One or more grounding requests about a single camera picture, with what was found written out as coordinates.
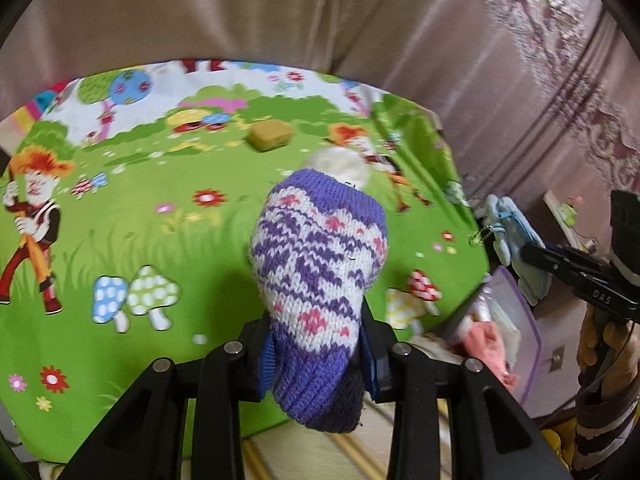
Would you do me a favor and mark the purple white knitted hat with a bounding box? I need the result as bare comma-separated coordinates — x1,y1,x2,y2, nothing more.
250,168,387,434

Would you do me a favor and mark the green cartoon play mat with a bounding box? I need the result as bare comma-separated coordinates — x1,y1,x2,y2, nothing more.
1,61,488,463

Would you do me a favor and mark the white plush toy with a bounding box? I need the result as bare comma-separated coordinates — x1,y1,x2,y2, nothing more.
302,146,370,191

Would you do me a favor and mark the light blue fleece pouch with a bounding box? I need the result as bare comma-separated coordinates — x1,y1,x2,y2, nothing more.
485,194,552,307

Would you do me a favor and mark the beige satin sofa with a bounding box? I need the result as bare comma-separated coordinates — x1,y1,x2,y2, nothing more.
0,0,640,261

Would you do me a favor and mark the striped beige rug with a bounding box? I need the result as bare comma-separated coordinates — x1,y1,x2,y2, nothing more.
242,393,454,480

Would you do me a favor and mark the yellow sponge block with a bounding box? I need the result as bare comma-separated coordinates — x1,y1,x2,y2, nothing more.
246,119,294,152

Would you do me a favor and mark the clear purple storage bin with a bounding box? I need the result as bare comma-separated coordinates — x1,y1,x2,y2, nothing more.
435,266,541,404

